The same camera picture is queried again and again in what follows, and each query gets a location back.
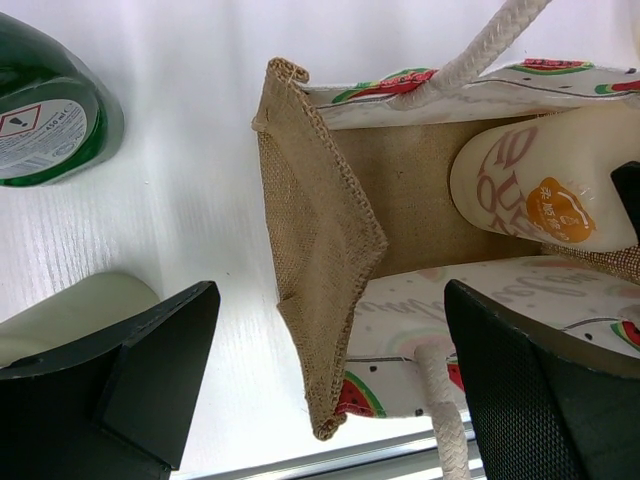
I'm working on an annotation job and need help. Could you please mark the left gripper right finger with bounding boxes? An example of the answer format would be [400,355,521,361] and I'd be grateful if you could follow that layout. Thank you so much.
[444,280,639,479]

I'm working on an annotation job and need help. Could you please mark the cream pump lotion bottle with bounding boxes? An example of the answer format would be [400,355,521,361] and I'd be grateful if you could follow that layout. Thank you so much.
[449,102,639,252]

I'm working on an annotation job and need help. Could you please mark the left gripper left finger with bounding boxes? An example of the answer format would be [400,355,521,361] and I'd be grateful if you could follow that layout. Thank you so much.
[1,281,220,479]

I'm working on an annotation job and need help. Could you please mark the pale green white-capped bottle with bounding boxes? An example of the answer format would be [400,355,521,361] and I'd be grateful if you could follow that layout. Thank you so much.
[1,272,160,368]

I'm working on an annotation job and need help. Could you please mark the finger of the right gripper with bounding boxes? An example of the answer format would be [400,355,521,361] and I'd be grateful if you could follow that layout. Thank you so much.
[610,161,640,237]

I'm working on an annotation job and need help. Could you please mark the burlap watermelon canvas bag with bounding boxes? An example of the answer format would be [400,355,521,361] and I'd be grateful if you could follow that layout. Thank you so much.
[252,1,639,479]

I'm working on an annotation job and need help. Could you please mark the dark green red-capped bottle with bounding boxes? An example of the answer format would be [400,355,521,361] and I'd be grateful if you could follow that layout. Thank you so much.
[1,14,125,188]

